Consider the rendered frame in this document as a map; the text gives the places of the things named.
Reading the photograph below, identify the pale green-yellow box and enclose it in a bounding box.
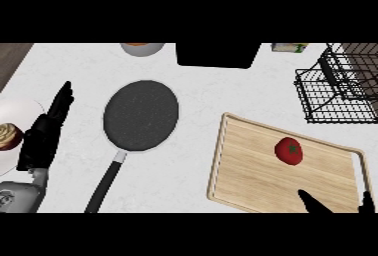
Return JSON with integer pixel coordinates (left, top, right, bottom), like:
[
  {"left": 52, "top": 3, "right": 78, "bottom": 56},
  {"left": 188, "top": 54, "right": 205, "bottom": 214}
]
[{"left": 270, "top": 43, "right": 310, "bottom": 54}]

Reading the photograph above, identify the wooden tray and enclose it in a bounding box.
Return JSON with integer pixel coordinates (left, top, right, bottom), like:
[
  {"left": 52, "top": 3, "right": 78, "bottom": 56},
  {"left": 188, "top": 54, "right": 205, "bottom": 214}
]
[{"left": 205, "top": 112, "right": 377, "bottom": 214}]

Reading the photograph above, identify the black appliance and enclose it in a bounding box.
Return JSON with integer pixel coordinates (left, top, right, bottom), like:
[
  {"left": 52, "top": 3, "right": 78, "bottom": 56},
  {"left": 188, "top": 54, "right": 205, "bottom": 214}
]
[{"left": 174, "top": 43, "right": 263, "bottom": 70}]

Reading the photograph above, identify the brown frosted cupcake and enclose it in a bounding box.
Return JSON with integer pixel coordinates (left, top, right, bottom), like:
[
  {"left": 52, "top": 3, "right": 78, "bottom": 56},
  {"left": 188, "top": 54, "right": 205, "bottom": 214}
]
[{"left": 0, "top": 122, "right": 25, "bottom": 152}]

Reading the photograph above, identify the red tomato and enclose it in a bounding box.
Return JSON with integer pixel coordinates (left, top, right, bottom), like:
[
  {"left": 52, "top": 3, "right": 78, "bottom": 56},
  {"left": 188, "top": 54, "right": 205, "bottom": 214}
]
[{"left": 273, "top": 136, "right": 306, "bottom": 166}]

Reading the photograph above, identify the grey bowl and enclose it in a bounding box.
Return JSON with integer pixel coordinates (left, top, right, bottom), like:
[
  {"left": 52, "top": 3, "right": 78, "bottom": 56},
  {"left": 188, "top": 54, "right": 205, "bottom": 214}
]
[{"left": 120, "top": 43, "right": 167, "bottom": 58}]

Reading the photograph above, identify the white plate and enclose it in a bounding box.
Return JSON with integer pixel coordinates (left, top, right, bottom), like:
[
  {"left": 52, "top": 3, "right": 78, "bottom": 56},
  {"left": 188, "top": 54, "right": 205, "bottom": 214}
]
[{"left": 0, "top": 97, "right": 47, "bottom": 177}]

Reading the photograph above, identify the black wire tiered basket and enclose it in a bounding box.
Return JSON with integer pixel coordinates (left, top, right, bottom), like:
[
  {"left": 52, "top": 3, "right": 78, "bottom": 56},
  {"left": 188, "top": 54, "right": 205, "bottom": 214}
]
[{"left": 294, "top": 43, "right": 378, "bottom": 125}]

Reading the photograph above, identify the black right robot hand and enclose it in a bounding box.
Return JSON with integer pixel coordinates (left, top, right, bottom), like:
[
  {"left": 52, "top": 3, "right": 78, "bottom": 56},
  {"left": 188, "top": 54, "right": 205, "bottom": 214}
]
[{"left": 297, "top": 189, "right": 378, "bottom": 214}]

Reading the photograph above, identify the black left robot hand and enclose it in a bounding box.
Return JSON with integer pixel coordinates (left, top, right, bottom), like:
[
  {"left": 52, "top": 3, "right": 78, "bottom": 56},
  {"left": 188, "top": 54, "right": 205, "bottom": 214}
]
[{"left": 15, "top": 80, "right": 77, "bottom": 173}]

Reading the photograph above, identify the black frying pan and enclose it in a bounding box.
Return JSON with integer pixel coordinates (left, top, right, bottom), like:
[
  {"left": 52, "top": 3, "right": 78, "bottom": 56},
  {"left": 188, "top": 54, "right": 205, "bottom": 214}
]
[{"left": 83, "top": 79, "right": 180, "bottom": 214}]

